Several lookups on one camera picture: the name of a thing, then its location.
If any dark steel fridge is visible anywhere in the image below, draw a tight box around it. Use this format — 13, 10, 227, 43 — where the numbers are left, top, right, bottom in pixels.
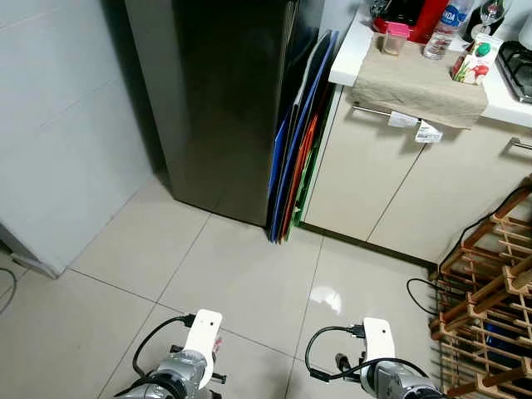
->
125, 0, 325, 227

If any wooden slatted bottle rack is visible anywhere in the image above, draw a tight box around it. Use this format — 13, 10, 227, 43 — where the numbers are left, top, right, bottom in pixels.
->
429, 175, 532, 399

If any white barcode paper tag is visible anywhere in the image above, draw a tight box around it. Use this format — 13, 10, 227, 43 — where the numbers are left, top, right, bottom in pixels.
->
416, 121, 443, 144

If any black gas stove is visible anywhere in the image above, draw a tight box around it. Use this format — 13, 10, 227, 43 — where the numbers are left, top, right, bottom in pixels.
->
496, 40, 532, 105

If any juice carton red green print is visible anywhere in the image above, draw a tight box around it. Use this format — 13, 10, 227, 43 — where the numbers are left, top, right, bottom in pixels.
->
451, 35, 502, 86

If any small white paper tag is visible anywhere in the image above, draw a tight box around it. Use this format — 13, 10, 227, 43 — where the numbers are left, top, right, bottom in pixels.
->
389, 111, 418, 128

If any white kitchen counter cabinet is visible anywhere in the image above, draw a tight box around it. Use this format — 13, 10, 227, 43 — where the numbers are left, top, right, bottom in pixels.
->
301, 12, 532, 268

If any beige linen cloth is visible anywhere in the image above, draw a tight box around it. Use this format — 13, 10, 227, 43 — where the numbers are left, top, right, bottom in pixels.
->
349, 46, 490, 130

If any white kettle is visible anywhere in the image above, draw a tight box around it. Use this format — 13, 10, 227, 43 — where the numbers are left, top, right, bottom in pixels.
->
517, 12, 532, 51

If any clear plastic water bottle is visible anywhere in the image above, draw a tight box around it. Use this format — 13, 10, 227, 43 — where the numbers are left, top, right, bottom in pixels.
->
422, 0, 475, 61

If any wine glass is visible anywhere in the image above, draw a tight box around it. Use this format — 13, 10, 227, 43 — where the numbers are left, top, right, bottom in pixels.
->
465, 0, 512, 42

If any small jar pink lid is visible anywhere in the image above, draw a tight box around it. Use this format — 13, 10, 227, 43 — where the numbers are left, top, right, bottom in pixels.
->
382, 22, 410, 57

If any green flat board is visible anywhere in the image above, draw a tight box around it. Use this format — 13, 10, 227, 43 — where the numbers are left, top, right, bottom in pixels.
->
291, 87, 335, 229

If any orange flat board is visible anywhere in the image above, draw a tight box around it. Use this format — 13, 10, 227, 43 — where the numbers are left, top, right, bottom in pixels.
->
283, 115, 321, 240

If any blue flat board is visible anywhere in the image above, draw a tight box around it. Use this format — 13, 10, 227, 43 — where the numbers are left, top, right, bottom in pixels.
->
266, 29, 340, 244

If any black power cable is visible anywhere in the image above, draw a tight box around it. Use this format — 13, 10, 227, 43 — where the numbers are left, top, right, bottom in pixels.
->
406, 190, 532, 318

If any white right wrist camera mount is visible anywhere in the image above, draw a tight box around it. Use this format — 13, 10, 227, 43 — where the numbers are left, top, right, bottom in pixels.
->
362, 318, 397, 385

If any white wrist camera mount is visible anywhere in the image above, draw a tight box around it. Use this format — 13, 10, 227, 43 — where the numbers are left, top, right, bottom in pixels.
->
183, 309, 224, 392
362, 318, 397, 385

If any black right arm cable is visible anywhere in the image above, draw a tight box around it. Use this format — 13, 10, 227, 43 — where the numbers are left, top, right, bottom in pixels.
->
304, 324, 426, 383

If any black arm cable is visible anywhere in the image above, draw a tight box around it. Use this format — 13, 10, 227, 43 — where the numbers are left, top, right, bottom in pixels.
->
304, 324, 426, 383
131, 313, 199, 379

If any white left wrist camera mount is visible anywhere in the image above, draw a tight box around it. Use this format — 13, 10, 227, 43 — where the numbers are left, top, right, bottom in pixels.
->
183, 309, 224, 392

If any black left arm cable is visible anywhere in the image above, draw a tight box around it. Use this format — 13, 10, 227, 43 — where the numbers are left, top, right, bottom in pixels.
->
131, 313, 199, 379

